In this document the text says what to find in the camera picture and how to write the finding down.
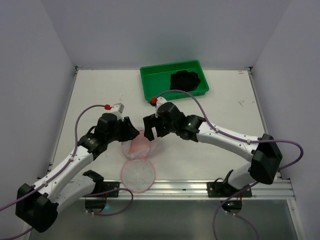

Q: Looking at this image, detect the pink bra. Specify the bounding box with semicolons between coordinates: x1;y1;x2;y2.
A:
128;130;152;155

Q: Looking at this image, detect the black bra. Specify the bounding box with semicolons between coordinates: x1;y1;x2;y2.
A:
170;70;201;92

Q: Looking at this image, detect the white pink mesh laundry bag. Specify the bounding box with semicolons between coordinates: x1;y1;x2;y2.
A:
120;138;161;194

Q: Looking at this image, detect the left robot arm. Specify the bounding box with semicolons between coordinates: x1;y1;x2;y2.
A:
15;113;139;233

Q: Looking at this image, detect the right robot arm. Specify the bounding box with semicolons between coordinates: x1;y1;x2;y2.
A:
143;102;283;197

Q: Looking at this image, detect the green plastic tray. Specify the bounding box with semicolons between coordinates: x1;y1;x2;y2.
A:
140;60;210;102

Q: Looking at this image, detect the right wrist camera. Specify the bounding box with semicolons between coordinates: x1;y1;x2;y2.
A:
149;96;168;113

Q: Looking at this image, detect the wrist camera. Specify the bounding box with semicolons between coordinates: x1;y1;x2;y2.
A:
109;103;125;120
149;96;168;113

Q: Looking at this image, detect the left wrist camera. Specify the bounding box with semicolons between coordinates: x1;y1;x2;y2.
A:
109;103;125;120

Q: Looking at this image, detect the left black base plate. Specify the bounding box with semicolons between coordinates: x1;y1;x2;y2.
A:
82;170;120;198

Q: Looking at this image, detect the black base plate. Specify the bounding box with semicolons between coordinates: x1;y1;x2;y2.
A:
206;168;255;198
82;170;120;198

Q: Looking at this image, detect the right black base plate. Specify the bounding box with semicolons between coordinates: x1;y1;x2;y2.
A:
206;168;255;198

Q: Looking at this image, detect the aluminium mounting rail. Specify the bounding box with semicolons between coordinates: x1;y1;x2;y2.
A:
31;178;296;201

